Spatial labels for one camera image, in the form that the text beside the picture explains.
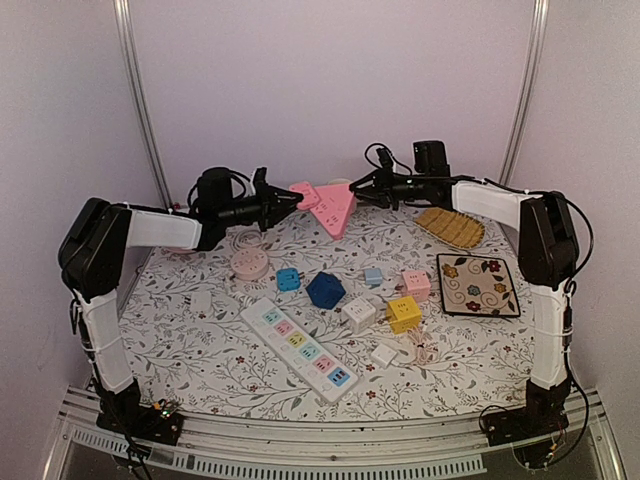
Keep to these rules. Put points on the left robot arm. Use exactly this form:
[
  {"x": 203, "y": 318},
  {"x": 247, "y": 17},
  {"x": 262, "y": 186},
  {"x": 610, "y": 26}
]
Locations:
[{"x": 91, "y": 258}]

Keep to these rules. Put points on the pink wedge power socket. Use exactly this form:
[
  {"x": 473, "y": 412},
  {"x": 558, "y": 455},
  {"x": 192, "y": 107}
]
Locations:
[{"x": 331, "y": 205}]

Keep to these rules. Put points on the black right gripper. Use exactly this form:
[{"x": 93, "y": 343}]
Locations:
[{"x": 384, "y": 188}]

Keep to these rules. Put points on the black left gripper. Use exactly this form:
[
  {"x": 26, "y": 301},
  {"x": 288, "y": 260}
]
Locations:
[{"x": 273, "y": 205}]

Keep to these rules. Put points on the aluminium corner post right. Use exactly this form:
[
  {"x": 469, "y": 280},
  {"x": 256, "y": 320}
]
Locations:
[{"x": 532, "y": 62}]

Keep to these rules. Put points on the white multicolour power strip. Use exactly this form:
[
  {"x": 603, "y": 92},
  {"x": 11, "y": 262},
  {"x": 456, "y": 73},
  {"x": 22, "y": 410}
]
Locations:
[{"x": 320, "y": 370}]

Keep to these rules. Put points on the dark blue cube socket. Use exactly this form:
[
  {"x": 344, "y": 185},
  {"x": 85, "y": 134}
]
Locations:
[{"x": 325, "y": 291}]

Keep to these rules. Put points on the round pink socket base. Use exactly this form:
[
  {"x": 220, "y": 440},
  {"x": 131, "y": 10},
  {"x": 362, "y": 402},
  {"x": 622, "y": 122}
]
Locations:
[{"x": 250, "y": 264}]

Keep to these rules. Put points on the pale blue cube plug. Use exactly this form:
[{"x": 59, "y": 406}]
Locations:
[{"x": 373, "y": 276}]

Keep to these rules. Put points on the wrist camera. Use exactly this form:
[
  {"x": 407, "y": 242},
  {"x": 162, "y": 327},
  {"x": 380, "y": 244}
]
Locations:
[
  {"x": 430, "y": 158},
  {"x": 214, "y": 187}
]

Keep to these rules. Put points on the aluminium front rail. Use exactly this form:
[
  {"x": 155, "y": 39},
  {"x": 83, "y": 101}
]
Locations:
[{"x": 451, "y": 447}]

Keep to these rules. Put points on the yellow cube socket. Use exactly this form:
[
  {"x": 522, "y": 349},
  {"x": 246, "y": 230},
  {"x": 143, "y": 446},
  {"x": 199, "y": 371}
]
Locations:
[{"x": 403, "y": 314}]

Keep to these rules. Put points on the pink cube socket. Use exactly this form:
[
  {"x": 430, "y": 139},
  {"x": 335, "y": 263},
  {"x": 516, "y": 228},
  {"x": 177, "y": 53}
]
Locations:
[{"x": 416, "y": 284}]

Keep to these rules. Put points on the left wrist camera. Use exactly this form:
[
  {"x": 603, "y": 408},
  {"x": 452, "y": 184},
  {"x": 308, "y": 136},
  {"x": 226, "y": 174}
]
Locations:
[{"x": 214, "y": 187}]

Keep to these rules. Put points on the aluminium corner post left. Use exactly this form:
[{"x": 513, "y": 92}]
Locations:
[{"x": 126, "y": 37}]

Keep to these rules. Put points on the white ceramic mug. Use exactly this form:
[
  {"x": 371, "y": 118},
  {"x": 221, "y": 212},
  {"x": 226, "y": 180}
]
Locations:
[{"x": 339, "y": 181}]

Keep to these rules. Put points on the white flat charger adapter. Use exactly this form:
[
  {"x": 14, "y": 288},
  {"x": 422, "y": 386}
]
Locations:
[{"x": 383, "y": 355}]

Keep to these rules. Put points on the white tiger cube socket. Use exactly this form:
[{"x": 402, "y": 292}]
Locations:
[{"x": 359, "y": 314}]

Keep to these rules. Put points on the aluminium corner post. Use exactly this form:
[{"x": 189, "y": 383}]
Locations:
[
  {"x": 126, "y": 37},
  {"x": 532, "y": 62}
]

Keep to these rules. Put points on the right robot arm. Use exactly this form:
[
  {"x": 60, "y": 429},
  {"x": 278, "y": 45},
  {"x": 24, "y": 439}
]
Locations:
[{"x": 548, "y": 252}]

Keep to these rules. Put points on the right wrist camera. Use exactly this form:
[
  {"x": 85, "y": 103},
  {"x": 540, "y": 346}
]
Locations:
[{"x": 430, "y": 158}]

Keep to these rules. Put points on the woven bamboo tray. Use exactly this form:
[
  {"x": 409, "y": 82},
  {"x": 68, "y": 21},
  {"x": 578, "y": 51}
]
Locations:
[{"x": 452, "y": 228}]

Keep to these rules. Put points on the light blue cube plug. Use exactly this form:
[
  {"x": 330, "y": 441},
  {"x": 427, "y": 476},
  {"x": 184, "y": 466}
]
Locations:
[{"x": 289, "y": 279}]

